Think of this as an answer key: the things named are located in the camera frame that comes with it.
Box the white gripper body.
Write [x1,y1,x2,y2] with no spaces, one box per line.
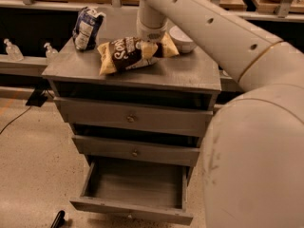
[137,0,167,43]

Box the brown chip bag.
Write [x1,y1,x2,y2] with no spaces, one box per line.
[98,33,179,75]

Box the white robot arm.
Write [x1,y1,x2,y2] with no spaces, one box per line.
[138,0,304,228]

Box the blue chip bag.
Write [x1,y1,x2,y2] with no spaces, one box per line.
[72,7,105,51]

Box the grey drawer cabinet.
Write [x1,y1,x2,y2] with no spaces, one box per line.
[42,6,222,227]

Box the grey top drawer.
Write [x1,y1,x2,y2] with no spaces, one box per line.
[54,97,213,137]

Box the grey open bottom drawer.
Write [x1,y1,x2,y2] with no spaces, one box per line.
[70,157,193,225]

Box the white bowl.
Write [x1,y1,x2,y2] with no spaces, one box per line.
[169,26,197,53]

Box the clear pump bottle near cabinet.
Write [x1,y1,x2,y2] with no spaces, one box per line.
[44,42,58,64]

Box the black floor box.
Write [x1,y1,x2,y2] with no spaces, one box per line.
[26,89,48,107]

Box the clear pump bottle far left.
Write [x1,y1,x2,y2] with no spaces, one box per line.
[4,38,24,62]

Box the black object bottom edge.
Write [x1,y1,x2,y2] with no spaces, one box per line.
[50,210,66,228]

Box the black floor cable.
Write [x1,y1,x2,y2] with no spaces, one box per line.
[0,105,32,136]

